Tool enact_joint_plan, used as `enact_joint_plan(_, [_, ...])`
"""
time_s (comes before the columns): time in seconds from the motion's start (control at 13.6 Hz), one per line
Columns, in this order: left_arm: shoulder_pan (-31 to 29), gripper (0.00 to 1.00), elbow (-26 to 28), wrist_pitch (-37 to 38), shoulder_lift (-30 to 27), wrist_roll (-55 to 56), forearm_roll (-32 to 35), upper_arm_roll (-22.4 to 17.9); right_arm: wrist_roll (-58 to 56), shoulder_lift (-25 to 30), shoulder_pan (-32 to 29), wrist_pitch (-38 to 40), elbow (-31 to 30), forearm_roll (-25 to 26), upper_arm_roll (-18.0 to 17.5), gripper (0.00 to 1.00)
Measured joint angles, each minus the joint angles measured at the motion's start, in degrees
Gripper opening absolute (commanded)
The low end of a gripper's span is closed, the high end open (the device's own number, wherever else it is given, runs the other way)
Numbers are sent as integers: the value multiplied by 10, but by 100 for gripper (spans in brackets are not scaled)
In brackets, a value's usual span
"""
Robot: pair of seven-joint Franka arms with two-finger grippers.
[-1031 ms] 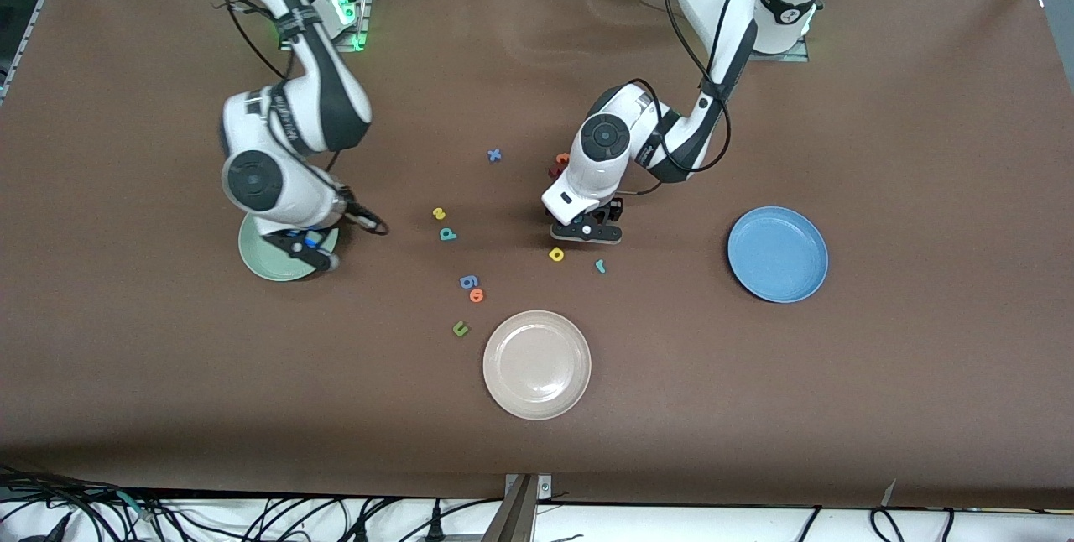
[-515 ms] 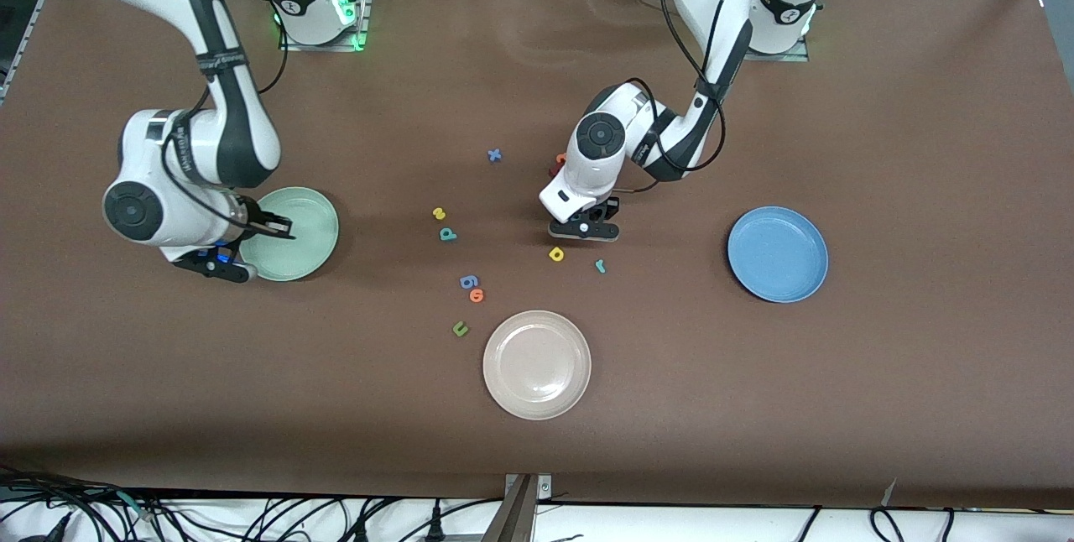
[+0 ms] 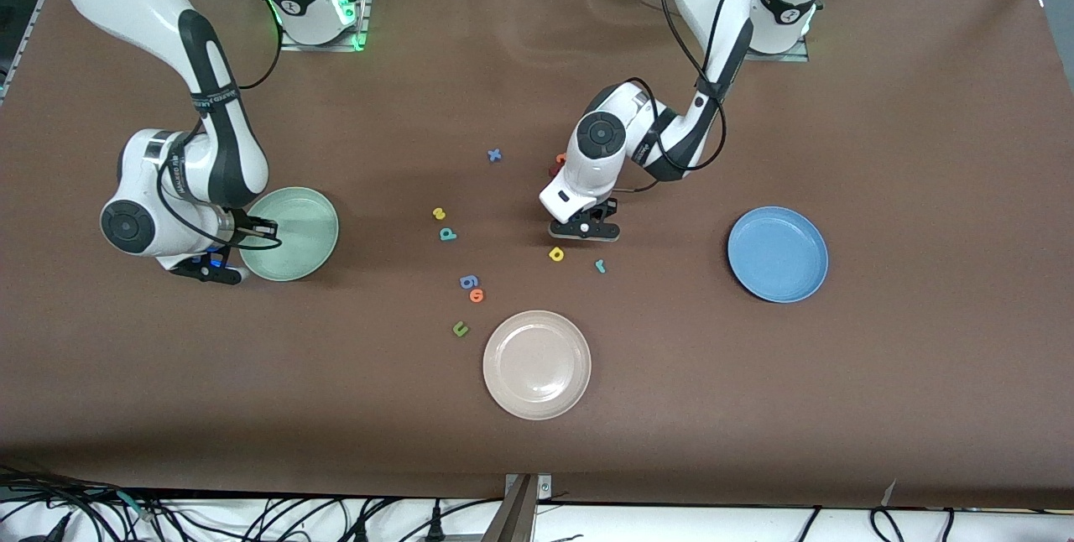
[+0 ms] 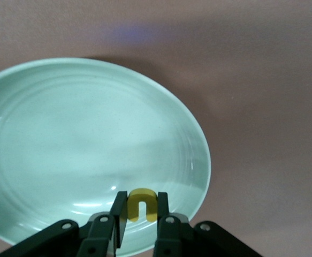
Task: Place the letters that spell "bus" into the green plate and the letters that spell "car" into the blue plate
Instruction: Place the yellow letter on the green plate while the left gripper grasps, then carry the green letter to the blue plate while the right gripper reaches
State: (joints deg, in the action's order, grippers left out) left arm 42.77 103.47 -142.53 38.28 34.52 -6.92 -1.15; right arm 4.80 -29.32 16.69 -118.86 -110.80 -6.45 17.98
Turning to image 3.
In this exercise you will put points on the green plate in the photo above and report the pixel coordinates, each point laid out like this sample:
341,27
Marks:
310,248

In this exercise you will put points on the brown table cover mat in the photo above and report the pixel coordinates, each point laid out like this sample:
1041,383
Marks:
537,458

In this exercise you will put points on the blue plate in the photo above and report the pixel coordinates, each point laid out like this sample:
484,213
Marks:
778,254

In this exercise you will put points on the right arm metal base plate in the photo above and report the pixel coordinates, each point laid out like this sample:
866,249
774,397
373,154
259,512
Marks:
323,47

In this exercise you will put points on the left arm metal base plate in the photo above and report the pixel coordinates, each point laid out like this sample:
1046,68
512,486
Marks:
780,57

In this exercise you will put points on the white paper tag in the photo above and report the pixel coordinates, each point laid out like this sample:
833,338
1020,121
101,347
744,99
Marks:
888,493

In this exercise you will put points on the silver metal bracket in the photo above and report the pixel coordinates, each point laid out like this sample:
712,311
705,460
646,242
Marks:
544,487

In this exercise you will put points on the beige plate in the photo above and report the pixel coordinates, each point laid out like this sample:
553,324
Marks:
537,365

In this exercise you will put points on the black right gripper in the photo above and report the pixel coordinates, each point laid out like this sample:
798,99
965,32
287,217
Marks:
241,226

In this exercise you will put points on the aluminium profile bar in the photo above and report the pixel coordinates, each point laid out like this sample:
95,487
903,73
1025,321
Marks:
513,517

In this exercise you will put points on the black power plug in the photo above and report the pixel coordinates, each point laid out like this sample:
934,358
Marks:
435,529
361,532

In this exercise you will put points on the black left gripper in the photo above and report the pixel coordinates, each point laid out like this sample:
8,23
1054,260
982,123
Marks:
606,206

